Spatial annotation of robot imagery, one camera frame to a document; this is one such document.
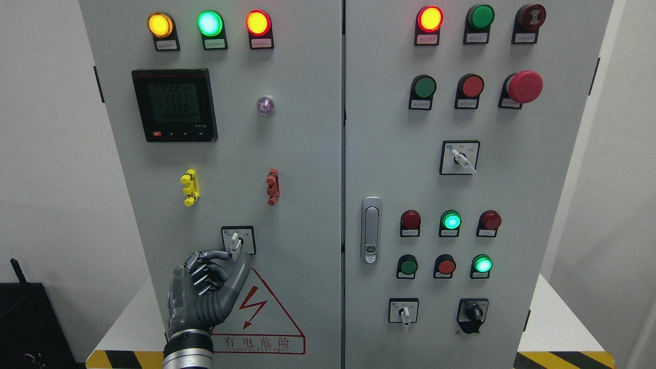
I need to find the yellow indicator light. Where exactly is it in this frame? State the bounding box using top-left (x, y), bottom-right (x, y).
top-left (147, 12), bottom-right (180, 51)

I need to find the dark red indicator left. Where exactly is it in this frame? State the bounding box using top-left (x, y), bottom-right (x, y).
top-left (400, 210), bottom-right (421, 237)

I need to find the red terminal connector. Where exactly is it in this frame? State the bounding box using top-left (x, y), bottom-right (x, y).
top-left (265, 168), bottom-right (280, 206)

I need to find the green indicator light top left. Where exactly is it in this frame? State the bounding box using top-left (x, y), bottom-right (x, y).
top-left (197, 10), bottom-right (228, 50)

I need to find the red electrical warning sticker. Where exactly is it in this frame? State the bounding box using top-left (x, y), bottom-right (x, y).
top-left (211, 269), bottom-right (305, 355)

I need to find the white rotary light switch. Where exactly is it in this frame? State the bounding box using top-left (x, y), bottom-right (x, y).
top-left (220, 225), bottom-right (256, 261)

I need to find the grey cabinet door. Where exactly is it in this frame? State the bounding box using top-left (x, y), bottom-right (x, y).
top-left (344, 1), bottom-right (613, 368)
top-left (80, 1), bottom-right (343, 368)

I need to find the green push button upper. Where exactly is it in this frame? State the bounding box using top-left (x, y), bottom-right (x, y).
top-left (408, 74), bottom-right (437, 111)

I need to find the lit green push button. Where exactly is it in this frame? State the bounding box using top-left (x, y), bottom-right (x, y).
top-left (469, 254), bottom-right (494, 279)

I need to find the red push button lower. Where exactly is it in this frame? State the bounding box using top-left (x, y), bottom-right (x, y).
top-left (433, 254), bottom-right (457, 279)

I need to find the red push button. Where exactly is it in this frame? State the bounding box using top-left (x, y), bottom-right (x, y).
top-left (454, 73), bottom-right (484, 110)
top-left (433, 254), bottom-right (457, 279)

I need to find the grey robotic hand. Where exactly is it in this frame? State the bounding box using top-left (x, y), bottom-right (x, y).
top-left (167, 250), bottom-right (252, 340)

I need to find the red indicator light top left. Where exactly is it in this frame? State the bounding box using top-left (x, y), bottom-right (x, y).
top-left (244, 9), bottom-right (274, 50)

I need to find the grey right cabinet door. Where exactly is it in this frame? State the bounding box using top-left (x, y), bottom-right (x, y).
top-left (344, 1), bottom-right (613, 368)

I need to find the grey left cabinet door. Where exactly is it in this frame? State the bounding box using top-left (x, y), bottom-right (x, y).
top-left (80, 1), bottom-right (343, 368)

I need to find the red emergency stop button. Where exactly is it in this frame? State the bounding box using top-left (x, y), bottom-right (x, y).
top-left (498, 70), bottom-right (543, 110)

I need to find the white cabinet base platform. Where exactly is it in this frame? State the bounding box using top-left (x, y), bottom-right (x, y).
top-left (84, 276), bottom-right (616, 368)

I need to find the black rotary knob switch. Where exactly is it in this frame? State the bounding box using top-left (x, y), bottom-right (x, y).
top-left (456, 298), bottom-right (489, 334)

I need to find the yellow terminal connector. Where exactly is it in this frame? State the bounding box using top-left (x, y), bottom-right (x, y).
top-left (180, 169), bottom-right (200, 207)

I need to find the white selector switch upper right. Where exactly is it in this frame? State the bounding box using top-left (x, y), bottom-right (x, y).
top-left (440, 140), bottom-right (481, 175)

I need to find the white selector switch lower right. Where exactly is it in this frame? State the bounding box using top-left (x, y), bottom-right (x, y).
top-left (387, 298), bottom-right (419, 325)

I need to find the silver door lock handle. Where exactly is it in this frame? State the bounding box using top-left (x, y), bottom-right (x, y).
top-left (360, 196), bottom-right (382, 264)

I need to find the black box with antenna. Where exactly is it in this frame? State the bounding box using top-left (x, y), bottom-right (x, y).
top-left (1, 258), bottom-right (77, 368)

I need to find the red push button upper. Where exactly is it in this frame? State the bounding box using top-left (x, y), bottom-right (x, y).
top-left (454, 73), bottom-right (484, 110)

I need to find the dark red buzzer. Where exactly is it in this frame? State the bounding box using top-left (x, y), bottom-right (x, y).
top-left (511, 3), bottom-right (546, 45)

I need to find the dark red indicator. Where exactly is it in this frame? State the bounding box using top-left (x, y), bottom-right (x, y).
top-left (476, 210), bottom-right (502, 238)
top-left (400, 210), bottom-right (421, 237)

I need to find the green push button lower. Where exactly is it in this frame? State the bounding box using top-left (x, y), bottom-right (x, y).
top-left (396, 254), bottom-right (419, 279)

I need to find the dark red indicator right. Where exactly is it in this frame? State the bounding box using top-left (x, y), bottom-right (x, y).
top-left (476, 210), bottom-right (502, 238)

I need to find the white selector switch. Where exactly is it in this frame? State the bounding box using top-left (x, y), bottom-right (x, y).
top-left (440, 140), bottom-right (481, 175)
top-left (387, 298), bottom-right (419, 325)

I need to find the lit red indicator right door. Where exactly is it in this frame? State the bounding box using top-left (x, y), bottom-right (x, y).
top-left (414, 5), bottom-right (444, 46)

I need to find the lit green indicator middle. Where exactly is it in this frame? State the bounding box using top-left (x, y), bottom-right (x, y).
top-left (438, 210), bottom-right (462, 237)

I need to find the unlit green indicator top right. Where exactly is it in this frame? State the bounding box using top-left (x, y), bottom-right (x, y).
top-left (462, 3), bottom-right (495, 45)

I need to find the clear white lamp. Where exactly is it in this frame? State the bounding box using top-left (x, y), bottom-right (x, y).
top-left (256, 95), bottom-right (276, 115)

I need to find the black digital power meter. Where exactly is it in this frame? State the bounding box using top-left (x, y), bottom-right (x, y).
top-left (131, 68), bottom-right (218, 142)

